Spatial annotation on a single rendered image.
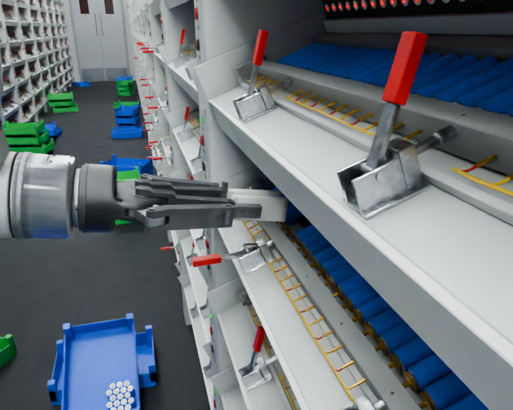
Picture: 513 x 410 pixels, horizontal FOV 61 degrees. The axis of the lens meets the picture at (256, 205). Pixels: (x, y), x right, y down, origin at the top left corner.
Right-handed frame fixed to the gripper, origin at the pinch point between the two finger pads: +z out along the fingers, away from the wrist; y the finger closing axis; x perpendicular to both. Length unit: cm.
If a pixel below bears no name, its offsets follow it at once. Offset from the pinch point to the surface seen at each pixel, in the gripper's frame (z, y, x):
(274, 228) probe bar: 3.2, 0.7, 3.5
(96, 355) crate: -19, 66, 75
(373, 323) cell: 4.9, -20.7, 2.7
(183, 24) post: 1, 87, -21
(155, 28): -2, 157, -19
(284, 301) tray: 1.3, -10.1, 7.3
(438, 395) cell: 5.1, -29.1, 2.7
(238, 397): 7.7, 14.0, 44.6
